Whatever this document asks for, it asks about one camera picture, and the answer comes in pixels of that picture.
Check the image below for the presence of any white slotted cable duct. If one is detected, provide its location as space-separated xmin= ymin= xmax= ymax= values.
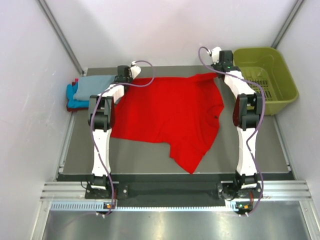
xmin=50 ymin=201 xmax=239 ymax=212

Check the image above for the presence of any bright blue folded t shirt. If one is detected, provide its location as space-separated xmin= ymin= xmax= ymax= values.
xmin=66 ymin=83 xmax=90 ymax=110

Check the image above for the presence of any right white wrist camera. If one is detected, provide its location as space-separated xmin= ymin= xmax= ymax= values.
xmin=207 ymin=46 xmax=222 ymax=65

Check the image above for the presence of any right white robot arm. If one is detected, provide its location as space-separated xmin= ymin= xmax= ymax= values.
xmin=210 ymin=47 xmax=265 ymax=199

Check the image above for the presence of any green plastic basket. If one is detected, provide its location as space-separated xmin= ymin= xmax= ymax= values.
xmin=233 ymin=47 xmax=299 ymax=116

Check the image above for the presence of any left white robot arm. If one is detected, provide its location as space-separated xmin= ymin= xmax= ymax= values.
xmin=87 ymin=65 xmax=135 ymax=199

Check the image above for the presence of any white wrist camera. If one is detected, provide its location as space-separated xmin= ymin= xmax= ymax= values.
xmin=129 ymin=61 xmax=142 ymax=79
xmin=207 ymin=46 xmax=222 ymax=65

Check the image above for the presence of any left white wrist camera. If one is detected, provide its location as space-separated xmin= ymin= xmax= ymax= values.
xmin=129 ymin=61 xmax=142 ymax=79

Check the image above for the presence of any grey-blue folded t shirt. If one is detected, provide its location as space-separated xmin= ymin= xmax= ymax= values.
xmin=73 ymin=75 xmax=116 ymax=102

